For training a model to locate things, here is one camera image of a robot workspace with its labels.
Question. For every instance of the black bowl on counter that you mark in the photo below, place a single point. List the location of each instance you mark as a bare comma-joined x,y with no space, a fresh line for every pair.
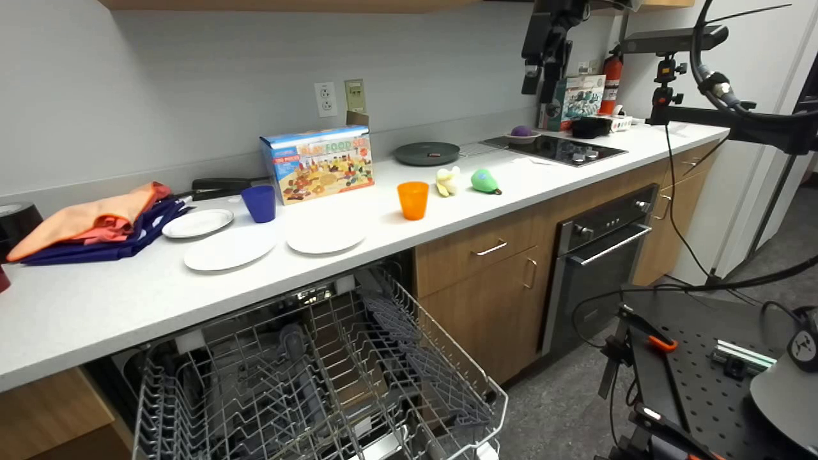
590,126

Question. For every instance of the boxed item by wall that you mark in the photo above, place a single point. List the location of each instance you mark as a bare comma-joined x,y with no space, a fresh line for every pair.
580,97

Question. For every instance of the colourful cardboard box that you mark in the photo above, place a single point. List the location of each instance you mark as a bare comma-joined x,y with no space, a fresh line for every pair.
320,161

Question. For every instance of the red fire extinguisher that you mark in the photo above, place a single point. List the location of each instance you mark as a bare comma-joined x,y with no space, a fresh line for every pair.
611,72

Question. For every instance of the wall power outlet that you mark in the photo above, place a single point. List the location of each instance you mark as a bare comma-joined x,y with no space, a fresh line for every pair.
326,97

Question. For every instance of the orange plastic cup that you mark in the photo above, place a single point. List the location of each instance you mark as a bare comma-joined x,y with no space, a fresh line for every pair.
411,197

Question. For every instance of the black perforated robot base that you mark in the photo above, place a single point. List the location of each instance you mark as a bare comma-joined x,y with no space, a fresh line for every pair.
714,380

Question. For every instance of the beige wall switch plate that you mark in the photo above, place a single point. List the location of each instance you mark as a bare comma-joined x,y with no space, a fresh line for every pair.
355,103

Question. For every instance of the metal dishwasher rack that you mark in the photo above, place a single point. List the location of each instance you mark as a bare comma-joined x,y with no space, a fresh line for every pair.
347,370

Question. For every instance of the camera on tripod mount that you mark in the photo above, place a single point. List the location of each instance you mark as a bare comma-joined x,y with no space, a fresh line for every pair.
668,48

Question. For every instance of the small white plate left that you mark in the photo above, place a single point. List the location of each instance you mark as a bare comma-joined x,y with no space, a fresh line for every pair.
198,224

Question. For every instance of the wooden cabinet door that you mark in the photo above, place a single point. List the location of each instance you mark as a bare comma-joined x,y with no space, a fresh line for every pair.
494,312

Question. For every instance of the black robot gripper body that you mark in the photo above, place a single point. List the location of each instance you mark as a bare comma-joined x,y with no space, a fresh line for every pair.
547,28

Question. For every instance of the wooden drawer with handle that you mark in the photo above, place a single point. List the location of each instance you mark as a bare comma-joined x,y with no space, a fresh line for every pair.
464,255

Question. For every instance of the green toy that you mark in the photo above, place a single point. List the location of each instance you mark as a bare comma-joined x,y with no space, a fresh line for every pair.
480,179

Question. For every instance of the dark grey round plate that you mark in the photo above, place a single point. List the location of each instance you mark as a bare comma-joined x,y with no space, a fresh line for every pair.
428,155

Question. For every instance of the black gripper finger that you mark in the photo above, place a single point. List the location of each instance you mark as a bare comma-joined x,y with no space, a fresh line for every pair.
552,78
533,78

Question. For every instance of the black built-in oven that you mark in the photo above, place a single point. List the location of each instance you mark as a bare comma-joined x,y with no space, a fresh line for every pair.
593,256

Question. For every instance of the black appliance far left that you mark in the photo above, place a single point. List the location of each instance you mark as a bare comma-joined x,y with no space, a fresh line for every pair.
16,221

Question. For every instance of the blue plastic cup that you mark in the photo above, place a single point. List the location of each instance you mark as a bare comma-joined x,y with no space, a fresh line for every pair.
259,203

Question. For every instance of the pale yellow toy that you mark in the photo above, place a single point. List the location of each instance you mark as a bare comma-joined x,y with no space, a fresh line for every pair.
446,179

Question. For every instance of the black stovetop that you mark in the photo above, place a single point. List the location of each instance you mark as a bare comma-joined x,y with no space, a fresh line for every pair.
554,149

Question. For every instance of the orange cloth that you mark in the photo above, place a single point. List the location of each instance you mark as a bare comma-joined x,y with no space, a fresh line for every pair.
101,221

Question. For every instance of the purple object on stove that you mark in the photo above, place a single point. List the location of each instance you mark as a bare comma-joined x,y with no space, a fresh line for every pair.
521,133

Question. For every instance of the blue cloth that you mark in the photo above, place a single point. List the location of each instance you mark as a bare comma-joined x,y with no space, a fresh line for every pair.
140,233

